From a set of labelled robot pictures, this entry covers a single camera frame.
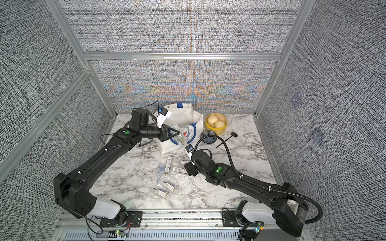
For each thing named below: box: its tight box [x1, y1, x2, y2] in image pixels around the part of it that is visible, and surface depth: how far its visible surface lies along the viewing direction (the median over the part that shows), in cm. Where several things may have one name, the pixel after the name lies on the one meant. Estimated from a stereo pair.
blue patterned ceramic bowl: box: [200, 130, 218, 144], surface depth 104 cm
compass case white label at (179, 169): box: [172, 166, 188, 175], surface depth 90 cm
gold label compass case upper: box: [163, 182, 176, 192], surface depth 84 cm
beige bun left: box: [207, 114, 218, 125], surface depth 110 cm
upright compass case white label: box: [163, 157, 172, 174], surface depth 92 cm
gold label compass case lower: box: [149, 187, 174, 201], surface depth 82 cm
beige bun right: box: [214, 119, 226, 129], surface depth 108 cm
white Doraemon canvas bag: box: [158, 102, 205, 155], surface depth 98 cm
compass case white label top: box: [178, 159, 191, 165], surface depth 94 cm
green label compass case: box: [170, 123, 187, 146], surface depth 75 cm
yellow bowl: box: [205, 112, 228, 136], surface depth 108 cm
